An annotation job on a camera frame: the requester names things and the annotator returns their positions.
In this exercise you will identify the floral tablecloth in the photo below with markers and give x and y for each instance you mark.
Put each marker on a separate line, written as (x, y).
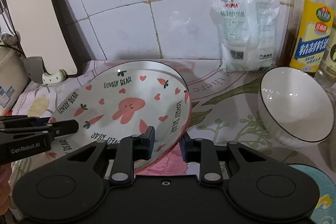
(228, 108)

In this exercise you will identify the clear bag of white granules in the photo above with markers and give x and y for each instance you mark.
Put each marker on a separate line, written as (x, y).
(236, 29)

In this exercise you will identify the white bowl with dark rim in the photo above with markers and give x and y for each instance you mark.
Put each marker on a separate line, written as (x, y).
(288, 108)

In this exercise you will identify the white cutting board dark frame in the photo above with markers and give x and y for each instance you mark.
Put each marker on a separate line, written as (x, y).
(39, 16)

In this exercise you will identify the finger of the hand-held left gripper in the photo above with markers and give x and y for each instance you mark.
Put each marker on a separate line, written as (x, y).
(26, 119)
(64, 127)

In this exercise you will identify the rabbit print ceramic plate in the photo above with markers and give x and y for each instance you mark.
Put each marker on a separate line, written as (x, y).
(126, 87)

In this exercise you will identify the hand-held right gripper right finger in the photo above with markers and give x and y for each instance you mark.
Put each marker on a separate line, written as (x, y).
(185, 151)

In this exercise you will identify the teal plate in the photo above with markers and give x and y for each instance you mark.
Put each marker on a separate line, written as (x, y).
(315, 187)

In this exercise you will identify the clear bottle with pale label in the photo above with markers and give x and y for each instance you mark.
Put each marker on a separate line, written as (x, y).
(331, 61)

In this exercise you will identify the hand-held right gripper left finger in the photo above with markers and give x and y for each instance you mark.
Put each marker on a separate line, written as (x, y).
(150, 144)

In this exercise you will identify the yellow label glass bottle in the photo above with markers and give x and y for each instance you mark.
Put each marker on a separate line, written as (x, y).
(312, 37)

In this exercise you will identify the beige kitchen appliance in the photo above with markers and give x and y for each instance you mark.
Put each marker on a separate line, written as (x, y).
(10, 74)

